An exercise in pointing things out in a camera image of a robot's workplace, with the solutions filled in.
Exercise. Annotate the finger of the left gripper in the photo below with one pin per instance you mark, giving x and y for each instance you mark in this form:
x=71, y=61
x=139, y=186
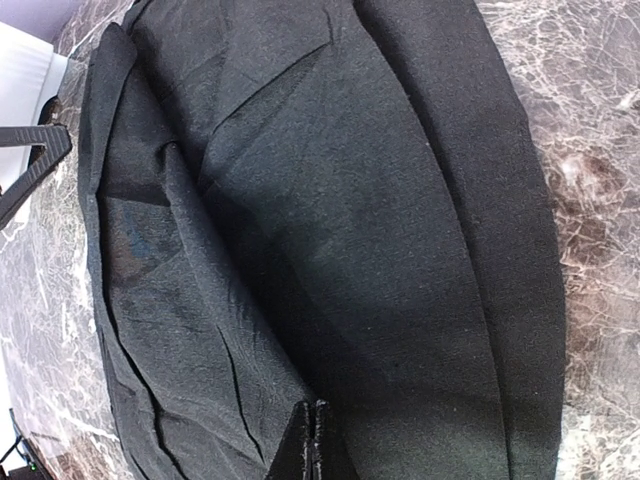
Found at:
x=55, y=144

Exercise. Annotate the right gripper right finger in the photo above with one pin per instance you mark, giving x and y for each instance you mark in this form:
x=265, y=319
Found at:
x=330, y=458

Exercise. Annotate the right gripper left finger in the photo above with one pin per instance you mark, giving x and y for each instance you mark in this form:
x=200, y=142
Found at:
x=292, y=459

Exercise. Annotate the black long sleeve shirt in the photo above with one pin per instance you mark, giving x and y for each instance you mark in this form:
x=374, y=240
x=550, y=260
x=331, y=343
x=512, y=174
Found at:
x=333, y=201

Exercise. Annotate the white plastic bin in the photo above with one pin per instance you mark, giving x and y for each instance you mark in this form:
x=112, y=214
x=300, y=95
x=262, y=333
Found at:
x=31, y=75

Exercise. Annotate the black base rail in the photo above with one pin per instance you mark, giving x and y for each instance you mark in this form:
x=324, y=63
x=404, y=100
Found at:
x=28, y=469

